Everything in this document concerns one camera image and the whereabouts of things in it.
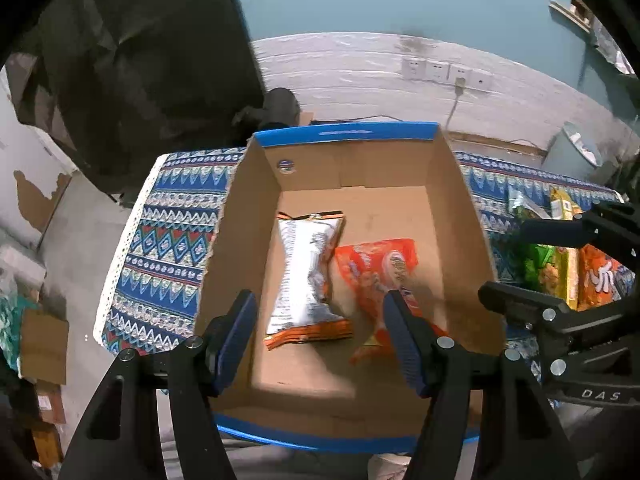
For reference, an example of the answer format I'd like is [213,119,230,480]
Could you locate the yellow snack bag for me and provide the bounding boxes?
[550,188,582,311]

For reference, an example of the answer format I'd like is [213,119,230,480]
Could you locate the green snack bag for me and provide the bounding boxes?
[508,186,559,295]

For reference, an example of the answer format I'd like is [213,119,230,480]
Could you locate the orange chip bag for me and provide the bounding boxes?
[578,245,636,311]

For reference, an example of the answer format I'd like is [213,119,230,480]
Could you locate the red snack bag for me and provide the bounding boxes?
[334,238,424,365]

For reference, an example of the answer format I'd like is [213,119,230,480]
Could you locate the white orange-trimmed snack bag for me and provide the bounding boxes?
[264,211,354,350]

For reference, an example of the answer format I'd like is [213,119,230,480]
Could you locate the pale blue trash bin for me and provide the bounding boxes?
[541,122,602,180]

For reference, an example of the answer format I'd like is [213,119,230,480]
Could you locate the blue patterned tablecloth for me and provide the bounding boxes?
[93,148,620,353]

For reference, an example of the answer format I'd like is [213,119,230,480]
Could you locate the blue cardboard box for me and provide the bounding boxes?
[193,120,507,456]

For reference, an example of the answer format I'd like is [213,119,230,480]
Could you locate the dark hanging curtain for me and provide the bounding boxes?
[6,0,264,194]

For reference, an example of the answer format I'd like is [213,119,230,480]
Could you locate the grey power cable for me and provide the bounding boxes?
[441,77,469,131]

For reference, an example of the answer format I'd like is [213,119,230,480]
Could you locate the white wall socket strip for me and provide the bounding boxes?
[400,56,494,92]

